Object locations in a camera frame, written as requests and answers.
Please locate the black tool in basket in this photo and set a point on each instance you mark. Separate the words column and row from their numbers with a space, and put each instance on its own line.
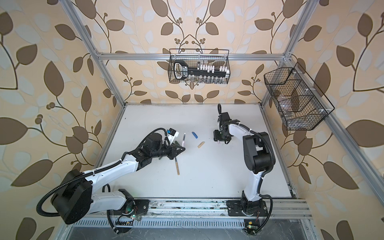
column 183, row 71

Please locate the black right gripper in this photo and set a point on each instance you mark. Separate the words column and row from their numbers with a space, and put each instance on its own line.
column 217, row 137

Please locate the black wire basket right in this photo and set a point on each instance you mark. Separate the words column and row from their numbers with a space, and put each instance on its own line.
column 300, row 102

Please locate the black wire basket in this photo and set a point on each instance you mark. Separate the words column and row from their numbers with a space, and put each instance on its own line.
column 300, row 102
column 216, row 57

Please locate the beige fountain pen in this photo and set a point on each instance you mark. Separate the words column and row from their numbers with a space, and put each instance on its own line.
column 177, row 166

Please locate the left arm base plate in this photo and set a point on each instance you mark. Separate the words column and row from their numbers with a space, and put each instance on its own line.
column 133, row 207

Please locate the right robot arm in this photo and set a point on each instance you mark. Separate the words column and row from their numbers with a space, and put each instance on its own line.
column 259, row 157

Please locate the beige pen cap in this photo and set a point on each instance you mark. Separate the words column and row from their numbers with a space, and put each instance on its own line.
column 201, row 145

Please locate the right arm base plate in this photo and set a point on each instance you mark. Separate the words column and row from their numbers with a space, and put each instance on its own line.
column 245, row 208

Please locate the black wire basket back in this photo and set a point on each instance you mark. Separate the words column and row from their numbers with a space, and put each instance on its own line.
column 216, row 57

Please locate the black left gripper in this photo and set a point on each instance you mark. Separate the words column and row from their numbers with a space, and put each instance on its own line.
column 173, row 151

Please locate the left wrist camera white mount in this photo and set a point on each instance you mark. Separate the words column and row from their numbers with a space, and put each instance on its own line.
column 171, row 135

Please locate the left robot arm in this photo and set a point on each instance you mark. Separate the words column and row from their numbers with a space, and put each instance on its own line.
column 78, row 196

